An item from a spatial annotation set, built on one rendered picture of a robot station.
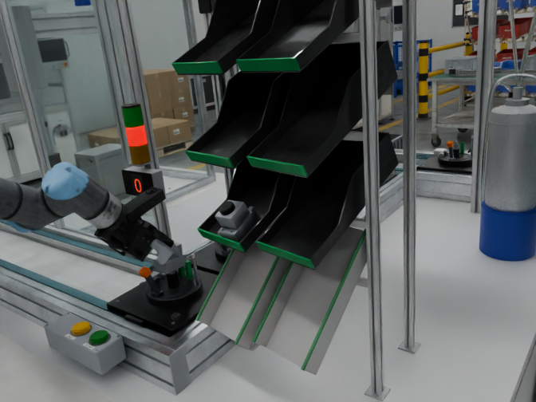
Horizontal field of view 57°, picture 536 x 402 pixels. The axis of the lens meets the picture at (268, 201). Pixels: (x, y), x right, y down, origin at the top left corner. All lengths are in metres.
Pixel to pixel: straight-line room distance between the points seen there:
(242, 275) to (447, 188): 1.19
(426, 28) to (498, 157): 10.98
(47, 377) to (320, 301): 0.68
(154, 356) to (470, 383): 0.65
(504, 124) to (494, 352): 0.62
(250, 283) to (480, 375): 0.51
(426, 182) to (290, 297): 1.20
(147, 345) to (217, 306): 0.17
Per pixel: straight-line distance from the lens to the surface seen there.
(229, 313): 1.06
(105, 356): 1.17
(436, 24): 12.33
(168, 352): 1.09
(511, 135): 1.51
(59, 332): 1.27
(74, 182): 1.01
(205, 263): 1.40
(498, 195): 1.56
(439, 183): 2.08
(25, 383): 1.33
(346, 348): 1.21
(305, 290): 0.99
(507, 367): 1.20
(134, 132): 1.35
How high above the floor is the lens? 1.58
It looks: 19 degrees down
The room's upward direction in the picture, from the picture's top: 6 degrees counter-clockwise
